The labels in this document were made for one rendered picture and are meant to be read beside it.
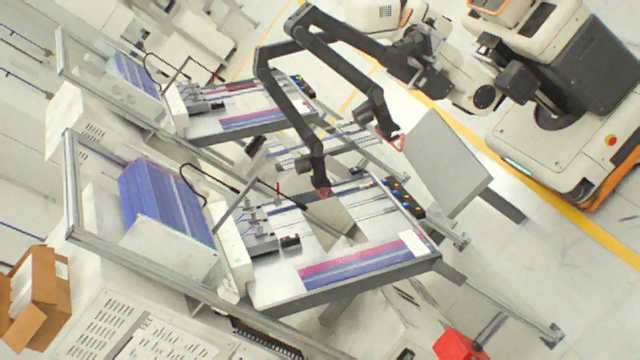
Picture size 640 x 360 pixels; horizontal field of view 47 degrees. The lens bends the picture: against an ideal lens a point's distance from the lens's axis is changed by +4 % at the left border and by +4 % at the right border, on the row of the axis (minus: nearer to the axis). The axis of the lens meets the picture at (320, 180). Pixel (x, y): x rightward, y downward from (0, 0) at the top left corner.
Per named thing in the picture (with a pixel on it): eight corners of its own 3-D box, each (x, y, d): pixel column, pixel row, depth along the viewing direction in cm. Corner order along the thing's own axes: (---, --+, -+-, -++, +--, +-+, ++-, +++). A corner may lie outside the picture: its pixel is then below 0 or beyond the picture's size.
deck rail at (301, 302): (440, 264, 265) (440, 251, 262) (443, 267, 263) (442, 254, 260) (258, 321, 249) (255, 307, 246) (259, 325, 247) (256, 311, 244)
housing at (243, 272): (230, 227, 306) (224, 199, 299) (258, 292, 265) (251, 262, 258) (212, 232, 304) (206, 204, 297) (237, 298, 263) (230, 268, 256)
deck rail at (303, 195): (371, 183, 322) (370, 171, 319) (373, 185, 320) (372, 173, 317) (220, 225, 306) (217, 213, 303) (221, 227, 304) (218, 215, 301)
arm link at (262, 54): (250, 47, 271) (245, 46, 281) (259, 82, 275) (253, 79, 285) (357, 19, 282) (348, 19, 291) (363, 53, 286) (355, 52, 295)
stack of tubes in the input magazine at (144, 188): (192, 185, 289) (135, 153, 275) (216, 250, 246) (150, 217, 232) (174, 208, 291) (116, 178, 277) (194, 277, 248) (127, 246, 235)
